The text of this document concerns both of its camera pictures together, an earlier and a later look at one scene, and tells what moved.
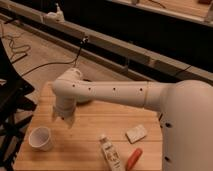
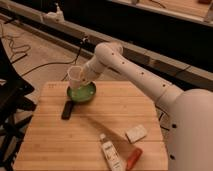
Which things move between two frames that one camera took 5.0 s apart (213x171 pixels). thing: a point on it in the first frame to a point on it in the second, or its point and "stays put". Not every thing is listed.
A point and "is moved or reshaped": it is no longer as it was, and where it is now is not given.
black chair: [14, 108] stays put
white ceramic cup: [39, 138] is moved or reshaped
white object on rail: [54, 17] stays put
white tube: [111, 155] stays put
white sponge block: [136, 133] stays put
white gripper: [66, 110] to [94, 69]
